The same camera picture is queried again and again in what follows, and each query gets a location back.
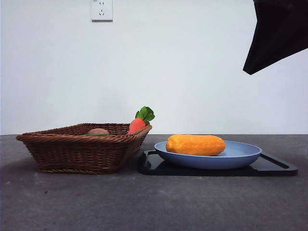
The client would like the dark cutting board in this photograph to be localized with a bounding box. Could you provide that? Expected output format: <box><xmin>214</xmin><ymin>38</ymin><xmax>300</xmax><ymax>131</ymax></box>
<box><xmin>137</xmin><ymin>149</ymin><xmax>298</xmax><ymax>178</ymax></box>

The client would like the brown wicker basket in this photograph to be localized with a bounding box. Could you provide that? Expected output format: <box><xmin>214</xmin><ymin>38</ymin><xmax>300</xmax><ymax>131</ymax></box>
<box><xmin>15</xmin><ymin>123</ymin><xmax>153</xmax><ymax>175</ymax></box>

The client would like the orange carrot with green leaves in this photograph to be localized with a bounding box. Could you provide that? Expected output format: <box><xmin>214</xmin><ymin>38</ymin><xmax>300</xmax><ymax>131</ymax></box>
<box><xmin>127</xmin><ymin>106</ymin><xmax>156</xmax><ymax>135</ymax></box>

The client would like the white wall socket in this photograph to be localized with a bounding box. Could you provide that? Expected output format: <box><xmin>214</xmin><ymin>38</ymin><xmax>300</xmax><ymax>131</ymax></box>
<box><xmin>90</xmin><ymin>0</ymin><xmax>114</xmax><ymax>22</ymax></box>

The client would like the light blue plate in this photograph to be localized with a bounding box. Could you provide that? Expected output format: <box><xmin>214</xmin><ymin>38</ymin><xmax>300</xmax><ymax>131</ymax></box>
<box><xmin>154</xmin><ymin>141</ymin><xmax>262</xmax><ymax>170</ymax></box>

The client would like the pinkish brown egg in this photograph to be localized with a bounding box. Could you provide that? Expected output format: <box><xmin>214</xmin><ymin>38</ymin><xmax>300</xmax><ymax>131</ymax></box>
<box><xmin>87</xmin><ymin>128</ymin><xmax>110</xmax><ymax>135</ymax></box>

